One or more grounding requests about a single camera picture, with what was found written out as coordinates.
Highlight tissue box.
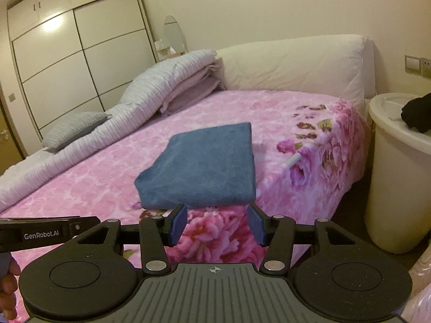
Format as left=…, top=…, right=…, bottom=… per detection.
left=153, top=40, right=176, bottom=58

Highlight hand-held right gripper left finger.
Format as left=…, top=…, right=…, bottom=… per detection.
left=69, top=203, right=188, bottom=275

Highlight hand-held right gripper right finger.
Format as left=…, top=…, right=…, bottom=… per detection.
left=247, top=205, right=358, bottom=273

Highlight white round tub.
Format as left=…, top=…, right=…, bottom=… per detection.
left=364, top=92, right=431, bottom=254

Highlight black cloth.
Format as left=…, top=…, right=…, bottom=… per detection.
left=400, top=94, right=431, bottom=136

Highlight grey striped duvet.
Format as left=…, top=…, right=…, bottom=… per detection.
left=0, top=50, right=225, bottom=214

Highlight person's left hand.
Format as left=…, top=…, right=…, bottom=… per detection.
left=0, top=259, right=22, bottom=320

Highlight blue jeans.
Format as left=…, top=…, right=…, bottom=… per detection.
left=134, top=122, right=257, bottom=210

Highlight pink floral blanket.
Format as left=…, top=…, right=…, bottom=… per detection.
left=0, top=89, right=368, bottom=323

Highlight wall light switch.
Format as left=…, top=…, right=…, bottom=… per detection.
left=404, top=54, right=421, bottom=74

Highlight white sliding wardrobe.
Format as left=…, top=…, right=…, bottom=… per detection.
left=7, top=0, right=159, bottom=143

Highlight pale pink patterned cloth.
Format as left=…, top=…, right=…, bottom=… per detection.
left=400, top=258, right=431, bottom=323

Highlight white padded headboard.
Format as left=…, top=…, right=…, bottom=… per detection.
left=215, top=34, right=376, bottom=109

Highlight oval mirror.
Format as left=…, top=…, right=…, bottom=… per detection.
left=163, top=15, right=188, bottom=55

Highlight grey pillow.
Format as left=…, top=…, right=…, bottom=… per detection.
left=42, top=111, right=114, bottom=152

